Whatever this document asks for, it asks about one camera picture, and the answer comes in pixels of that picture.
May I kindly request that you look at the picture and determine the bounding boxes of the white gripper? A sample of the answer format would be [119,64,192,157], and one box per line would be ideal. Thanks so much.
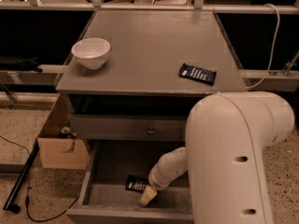
[139,147,187,206]

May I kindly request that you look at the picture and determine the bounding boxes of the black chocolate rxbar wrapper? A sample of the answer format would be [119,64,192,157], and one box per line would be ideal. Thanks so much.
[125,175,150,193]

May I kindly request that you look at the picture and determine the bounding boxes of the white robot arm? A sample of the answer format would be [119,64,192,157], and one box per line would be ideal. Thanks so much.
[140,91,295,224]

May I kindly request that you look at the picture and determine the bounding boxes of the open grey middle drawer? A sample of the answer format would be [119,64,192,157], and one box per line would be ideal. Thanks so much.
[66,141,193,224]

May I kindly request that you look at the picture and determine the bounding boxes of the round brass drawer knob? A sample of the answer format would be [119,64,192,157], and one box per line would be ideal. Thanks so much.
[147,127,155,135]

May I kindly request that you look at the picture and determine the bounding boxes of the closed grey upper drawer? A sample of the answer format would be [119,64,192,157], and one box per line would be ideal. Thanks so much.
[69,114,186,142]

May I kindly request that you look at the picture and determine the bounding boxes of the grey drawer cabinet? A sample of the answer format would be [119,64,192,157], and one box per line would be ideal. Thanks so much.
[55,9,249,224]

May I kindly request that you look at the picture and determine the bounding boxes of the cardboard box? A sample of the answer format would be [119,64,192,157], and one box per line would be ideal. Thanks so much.
[37,96,90,170]

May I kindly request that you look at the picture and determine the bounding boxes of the metal drink can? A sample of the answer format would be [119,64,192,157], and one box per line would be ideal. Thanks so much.
[61,126,71,135]

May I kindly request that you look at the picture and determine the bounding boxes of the blue snack bar wrapper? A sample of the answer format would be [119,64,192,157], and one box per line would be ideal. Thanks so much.
[178,63,217,86]

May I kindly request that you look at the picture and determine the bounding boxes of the black metal floor bar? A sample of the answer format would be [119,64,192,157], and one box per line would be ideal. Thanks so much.
[3,143,39,214]

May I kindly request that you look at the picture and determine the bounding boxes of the white ceramic bowl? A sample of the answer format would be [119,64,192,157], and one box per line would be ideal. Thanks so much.
[71,37,111,69]

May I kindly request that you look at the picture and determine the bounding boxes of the black floor cable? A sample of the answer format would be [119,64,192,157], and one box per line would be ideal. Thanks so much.
[0,135,80,223]

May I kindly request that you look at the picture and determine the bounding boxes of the white hanging cable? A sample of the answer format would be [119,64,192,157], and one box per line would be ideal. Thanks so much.
[246,3,281,91]

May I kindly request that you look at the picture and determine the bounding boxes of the black object on rail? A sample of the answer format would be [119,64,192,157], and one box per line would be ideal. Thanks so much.
[0,56,43,73]

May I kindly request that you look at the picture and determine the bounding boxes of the metal railing frame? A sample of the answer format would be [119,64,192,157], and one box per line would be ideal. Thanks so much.
[0,0,299,16]

